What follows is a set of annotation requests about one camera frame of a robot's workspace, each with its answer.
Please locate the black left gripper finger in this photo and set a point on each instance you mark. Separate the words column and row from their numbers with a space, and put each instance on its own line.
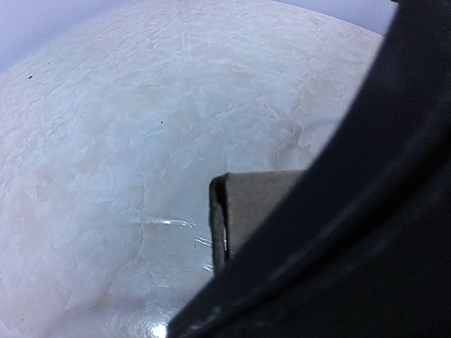
column 361, row 246

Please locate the brown cardboard box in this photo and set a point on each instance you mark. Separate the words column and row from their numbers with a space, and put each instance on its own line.
column 239, row 203

